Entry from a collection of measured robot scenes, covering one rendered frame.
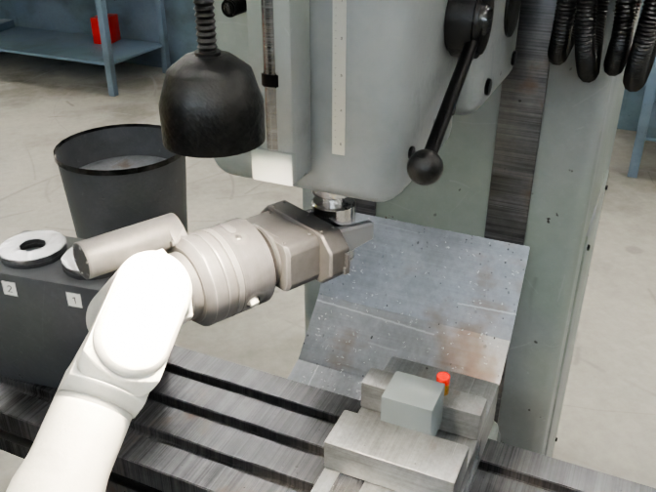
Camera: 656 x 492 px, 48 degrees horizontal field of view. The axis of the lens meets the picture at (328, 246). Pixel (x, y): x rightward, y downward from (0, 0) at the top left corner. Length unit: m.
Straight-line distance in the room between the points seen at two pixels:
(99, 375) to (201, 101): 0.24
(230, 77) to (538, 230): 0.72
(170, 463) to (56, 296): 0.27
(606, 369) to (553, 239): 1.65
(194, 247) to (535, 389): 0.76
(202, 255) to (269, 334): 2.10
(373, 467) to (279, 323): 2.00
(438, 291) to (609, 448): 1.36
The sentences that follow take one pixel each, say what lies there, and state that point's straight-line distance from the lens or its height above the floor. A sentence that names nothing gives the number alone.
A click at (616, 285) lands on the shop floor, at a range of 3.26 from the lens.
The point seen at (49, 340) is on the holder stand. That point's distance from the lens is 1.10.
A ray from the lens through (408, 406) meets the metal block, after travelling 0.85.
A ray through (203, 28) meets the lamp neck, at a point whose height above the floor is 1.49.
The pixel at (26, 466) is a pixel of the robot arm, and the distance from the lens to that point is 0.63.
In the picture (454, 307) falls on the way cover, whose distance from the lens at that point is 1.17.
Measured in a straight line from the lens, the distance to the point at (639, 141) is 4.27.
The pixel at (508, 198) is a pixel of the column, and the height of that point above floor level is 1.14.
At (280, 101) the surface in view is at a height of 1.41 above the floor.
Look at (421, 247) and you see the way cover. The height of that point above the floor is 1.04.
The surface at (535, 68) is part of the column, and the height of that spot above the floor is 1.33.
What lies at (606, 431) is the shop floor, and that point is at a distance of 2.50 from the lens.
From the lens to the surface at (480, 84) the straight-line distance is 0.80.
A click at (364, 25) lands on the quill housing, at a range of 0.61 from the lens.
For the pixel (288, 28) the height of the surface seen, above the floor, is 1.47.
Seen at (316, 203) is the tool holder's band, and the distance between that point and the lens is 0.77.
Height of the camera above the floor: 1.60
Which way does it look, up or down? 29 degrees down
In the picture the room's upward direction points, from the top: straight up
